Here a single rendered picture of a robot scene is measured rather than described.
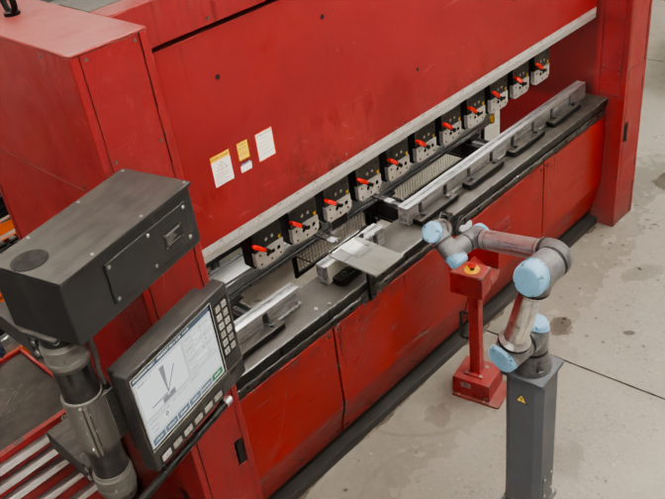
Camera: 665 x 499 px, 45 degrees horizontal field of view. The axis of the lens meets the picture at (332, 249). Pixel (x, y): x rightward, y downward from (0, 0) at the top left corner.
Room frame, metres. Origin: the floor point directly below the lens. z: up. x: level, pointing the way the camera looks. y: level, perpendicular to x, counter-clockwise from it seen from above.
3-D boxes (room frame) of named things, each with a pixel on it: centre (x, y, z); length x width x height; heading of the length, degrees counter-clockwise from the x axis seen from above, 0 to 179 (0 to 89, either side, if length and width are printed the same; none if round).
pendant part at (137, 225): (1.81, 0.60, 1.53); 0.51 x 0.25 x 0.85; 147
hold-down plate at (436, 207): (3.33, -0.53, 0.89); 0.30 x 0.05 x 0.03; 133
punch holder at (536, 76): (4.03, -1.20, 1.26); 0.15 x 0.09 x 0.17; 133
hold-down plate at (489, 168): (3.60, -0.82, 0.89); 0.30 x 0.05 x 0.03; 133
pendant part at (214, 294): (1.80, 0.50, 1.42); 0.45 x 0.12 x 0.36; 147
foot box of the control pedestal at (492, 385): (2.98, -0.66, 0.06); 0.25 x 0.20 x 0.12; 54
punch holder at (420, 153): (3.35, -0.47, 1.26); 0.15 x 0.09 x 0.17; 133
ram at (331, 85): (3.41, -0.52, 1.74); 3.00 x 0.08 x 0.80; 133
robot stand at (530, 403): (2.29, -0.70, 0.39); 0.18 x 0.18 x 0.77; 46
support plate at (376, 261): (2.86, -0.14, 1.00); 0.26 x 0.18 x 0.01; 43
